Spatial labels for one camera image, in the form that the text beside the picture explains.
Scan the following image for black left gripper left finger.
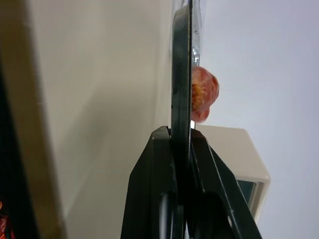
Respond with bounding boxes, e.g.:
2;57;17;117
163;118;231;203
121;125;184;239

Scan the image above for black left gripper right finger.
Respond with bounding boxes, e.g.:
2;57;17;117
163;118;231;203
188;128;263;239

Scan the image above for cream toaster oven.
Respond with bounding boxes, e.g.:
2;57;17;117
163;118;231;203
196;124;272;225

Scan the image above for red orange round object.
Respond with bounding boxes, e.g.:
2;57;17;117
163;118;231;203
191;65;220;123

